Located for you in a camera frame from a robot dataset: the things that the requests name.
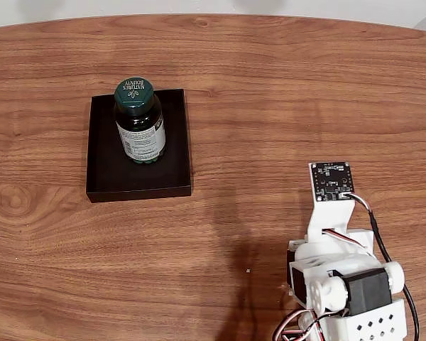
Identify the green-capped dark pill bottle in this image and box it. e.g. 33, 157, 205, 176
113, 77, 167, 166

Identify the black camera cable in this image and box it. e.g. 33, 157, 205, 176
346, 192, 422, 341

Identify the servo wire bundle at base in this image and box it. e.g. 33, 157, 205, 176
272, 308, 329, 341

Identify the red white black servo wire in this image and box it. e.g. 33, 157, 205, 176
321, 227, 383, 264

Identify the camera board on white mount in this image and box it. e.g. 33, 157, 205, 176
306, 161, 356, 238

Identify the shallow black cardboard box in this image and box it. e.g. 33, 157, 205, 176
85, 88, 193, 204

